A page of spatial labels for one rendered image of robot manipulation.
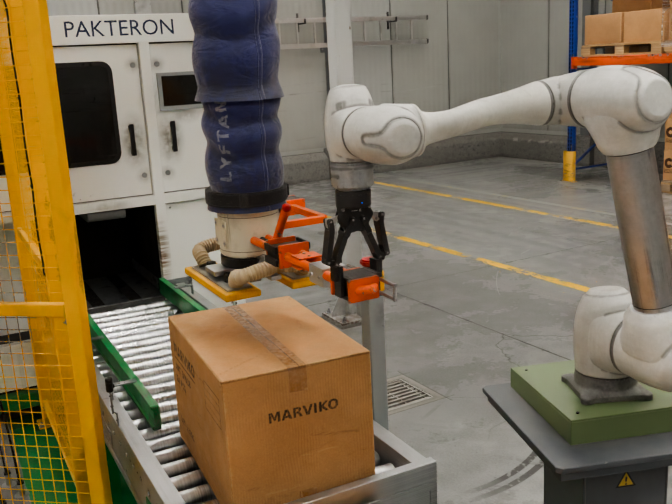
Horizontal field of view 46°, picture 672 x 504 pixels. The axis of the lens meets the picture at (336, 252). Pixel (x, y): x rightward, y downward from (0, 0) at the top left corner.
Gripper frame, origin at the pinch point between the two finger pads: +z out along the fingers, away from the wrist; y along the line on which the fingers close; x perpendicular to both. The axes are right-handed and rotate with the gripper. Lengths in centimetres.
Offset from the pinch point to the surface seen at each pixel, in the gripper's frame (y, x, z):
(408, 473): -23, -20, 62
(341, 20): -160, -302, -72
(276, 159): -4, -51, -22
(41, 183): 45, -143, -11
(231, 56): 7, -48, -49
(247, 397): 17.6, -26.8, 32.3
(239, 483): 22, -27, 54
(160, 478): 35, -55, 62
